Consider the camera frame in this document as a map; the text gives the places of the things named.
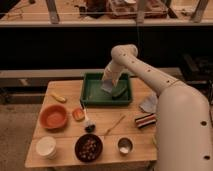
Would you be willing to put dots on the orange half pepper toy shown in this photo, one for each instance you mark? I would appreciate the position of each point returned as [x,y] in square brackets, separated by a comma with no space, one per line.
[78,114]

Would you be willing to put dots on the wooden spoon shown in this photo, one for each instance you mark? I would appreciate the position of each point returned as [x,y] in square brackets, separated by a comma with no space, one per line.
[114,125]

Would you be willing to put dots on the dark bowl with food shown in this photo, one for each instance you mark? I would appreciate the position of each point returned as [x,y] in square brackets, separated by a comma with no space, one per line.
[88,148]

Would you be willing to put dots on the green plastic tray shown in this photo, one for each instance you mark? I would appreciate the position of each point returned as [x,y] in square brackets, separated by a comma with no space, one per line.
[93,95]

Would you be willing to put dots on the small metal cup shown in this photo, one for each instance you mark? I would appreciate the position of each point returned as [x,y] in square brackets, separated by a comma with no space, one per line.
[125,145]

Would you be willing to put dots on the orange bowl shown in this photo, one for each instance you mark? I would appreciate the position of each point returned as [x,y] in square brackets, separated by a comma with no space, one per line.
[53,117]

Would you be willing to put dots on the green cucumber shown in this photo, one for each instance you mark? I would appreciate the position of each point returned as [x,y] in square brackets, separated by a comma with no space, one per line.
[119,93]

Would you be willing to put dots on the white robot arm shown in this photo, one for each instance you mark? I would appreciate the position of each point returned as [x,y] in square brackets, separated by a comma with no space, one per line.
[183,127]

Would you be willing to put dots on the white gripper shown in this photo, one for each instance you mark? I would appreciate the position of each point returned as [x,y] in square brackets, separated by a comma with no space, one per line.
[112,72]

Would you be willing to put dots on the black dish brush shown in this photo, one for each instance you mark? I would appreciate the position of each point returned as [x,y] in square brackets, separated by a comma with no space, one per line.
[89,125]

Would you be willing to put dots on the yellow banana toy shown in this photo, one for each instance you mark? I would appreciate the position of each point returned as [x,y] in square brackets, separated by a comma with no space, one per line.
[59,98]

